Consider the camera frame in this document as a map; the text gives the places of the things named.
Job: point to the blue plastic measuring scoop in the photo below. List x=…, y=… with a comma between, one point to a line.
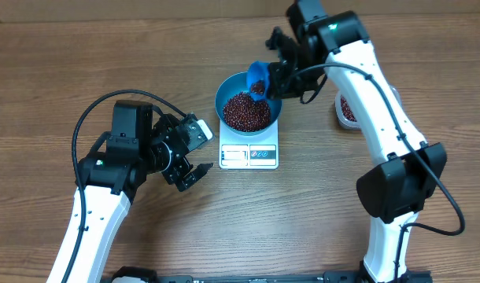
x=258, y=71

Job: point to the red beans in bowl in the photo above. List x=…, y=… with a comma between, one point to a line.
x=242, y=113

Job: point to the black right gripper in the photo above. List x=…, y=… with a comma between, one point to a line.
x=283, y=89

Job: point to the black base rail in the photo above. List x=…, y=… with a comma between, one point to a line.
x=135, y=274

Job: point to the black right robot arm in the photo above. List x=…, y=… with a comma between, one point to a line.
x=406, y=168

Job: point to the clear plastic container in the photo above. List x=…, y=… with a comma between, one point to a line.
x=348, y=125

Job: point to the teal metal bowl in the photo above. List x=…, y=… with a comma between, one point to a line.
x=236, y=84

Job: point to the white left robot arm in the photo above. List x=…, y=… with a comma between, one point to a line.
x=142, y=141

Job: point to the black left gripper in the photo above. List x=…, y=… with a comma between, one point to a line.
x=191, y=178

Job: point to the red beans in scoop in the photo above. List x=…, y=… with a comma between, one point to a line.
x=257, y=88

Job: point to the white digital kitchen scale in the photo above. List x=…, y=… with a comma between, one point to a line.
x=248, y=150

